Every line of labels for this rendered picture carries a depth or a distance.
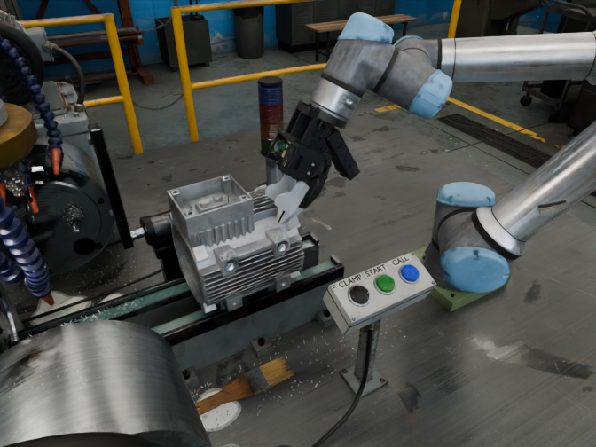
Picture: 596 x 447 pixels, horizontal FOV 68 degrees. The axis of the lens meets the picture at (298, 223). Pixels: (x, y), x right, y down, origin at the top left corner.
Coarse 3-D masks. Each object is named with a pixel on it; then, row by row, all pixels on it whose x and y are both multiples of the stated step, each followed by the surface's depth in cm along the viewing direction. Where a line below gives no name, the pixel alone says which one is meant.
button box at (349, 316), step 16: (400, 256) 74; (416, 256) 74; (368, 272) 71; (384, 272) 71; (400, 272) 72; (336, 288) 68; (368, 288) 69; (400, 288) 70; (416, 288) 71; (432, 288) 72; (336, 304) 68; (352, 304) 67; (368, 304) 68; (384, 304) 68; (400, 304) 70; (336, 320) 70; (352, 320) 65; (368, 320) 68
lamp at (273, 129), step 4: (260, 124) 110; (264, 124) 109; (268, 124) 108; (272, 124) 108; (276, 124) 109; (280, 124) 109; (260, 128) 111; (264, 128) 109; (268, 128) 109; (272, 128) 109; (276, 128) 109; (280, 128) 110; (260, 132) 112; (264, 132) 110; (268, 132) 109; (272, 132) 109; (276, 132) 110; (264, 136) 111; (268, 136) 110; (272, 136) 110; (272, 140) 111
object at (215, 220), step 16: (224, 176) 82; (176, 192) 77; (192, 192) 80; (208, 192) 82; (224, 192) 82; (240, 192) 79; (176, 208) 74; (192, 208) 79; (208, 208) 77; (224, 208) 74; (240, 208) 76; (192, 224) 72; (208, 224) 74; (224, 224) 76; (240, 224) 77; (192, 240) 74; (208, 240) 75; (224, 240) 77
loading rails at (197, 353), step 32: (160, 288) 90; (288, 288) 89; (320, 288) 94; (64, 320) 83; (128, 320) 86; (160, 320) 90; (192, 320) 83; (224, 320) 85; (256, 320) 89; (288, 320) 95; (320, 320) 97; (192, 352) 85; (224, 352) 90; (256, 352) 90; (192, 384) 84
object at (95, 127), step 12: (96, 132) 74; (96, 144) 75; (108, 156) 77; (108, 168) 78; (108, 180) 79; (108, 192) 80; (120, 204) 83; (120, 216) 84; (120, 228) 85; (132, 240) 88
